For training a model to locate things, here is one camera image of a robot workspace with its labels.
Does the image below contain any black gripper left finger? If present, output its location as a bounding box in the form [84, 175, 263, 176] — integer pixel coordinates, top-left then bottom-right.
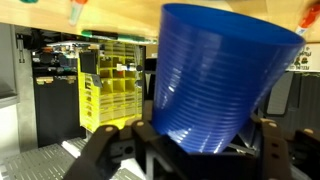
[63, 119, 158, 180]

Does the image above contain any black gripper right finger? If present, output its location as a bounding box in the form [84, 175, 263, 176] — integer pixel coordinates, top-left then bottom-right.
[251, 114, 320, 180]

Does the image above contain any blue plastic cup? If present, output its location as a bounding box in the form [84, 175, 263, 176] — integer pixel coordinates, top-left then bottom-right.
[151, 3, 306, 155]

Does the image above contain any yellow bin rack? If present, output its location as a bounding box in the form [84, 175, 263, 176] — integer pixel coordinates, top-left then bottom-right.
[77, 39, 145, 134]

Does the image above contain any cardboard box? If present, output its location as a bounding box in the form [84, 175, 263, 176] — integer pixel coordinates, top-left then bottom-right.
[145, 44, 159, 58]

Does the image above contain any thin green pen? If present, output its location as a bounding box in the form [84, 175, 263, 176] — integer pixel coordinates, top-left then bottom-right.
[80, 29, 118, 38]

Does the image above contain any white work desk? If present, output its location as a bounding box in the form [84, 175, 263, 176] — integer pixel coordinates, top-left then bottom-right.
[46, 40, 101, 51]

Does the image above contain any orange marker cap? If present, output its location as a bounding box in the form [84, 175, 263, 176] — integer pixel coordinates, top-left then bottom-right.
[294, 2, 320, 36]

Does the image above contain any cluttered wall shelf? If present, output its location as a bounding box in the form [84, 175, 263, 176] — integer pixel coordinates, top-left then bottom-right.
[34, 74, 78, 85]

